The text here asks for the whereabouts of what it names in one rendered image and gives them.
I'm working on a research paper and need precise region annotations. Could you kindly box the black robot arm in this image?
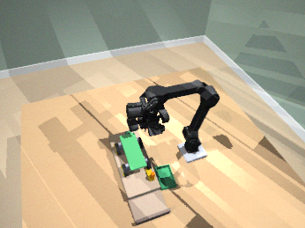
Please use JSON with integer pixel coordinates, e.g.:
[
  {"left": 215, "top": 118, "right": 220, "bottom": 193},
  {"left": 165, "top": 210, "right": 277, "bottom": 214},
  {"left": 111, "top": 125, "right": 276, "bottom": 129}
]
[{"left": 126, "top": 79, "right": 220, "bottom": 154}]

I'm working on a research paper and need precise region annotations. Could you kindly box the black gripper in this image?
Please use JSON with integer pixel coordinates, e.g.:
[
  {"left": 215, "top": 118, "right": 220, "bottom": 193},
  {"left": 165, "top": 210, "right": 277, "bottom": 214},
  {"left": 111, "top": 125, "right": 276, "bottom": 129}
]
[{"left": 126, "top": 109, "right": 170, "bottom": 132}]

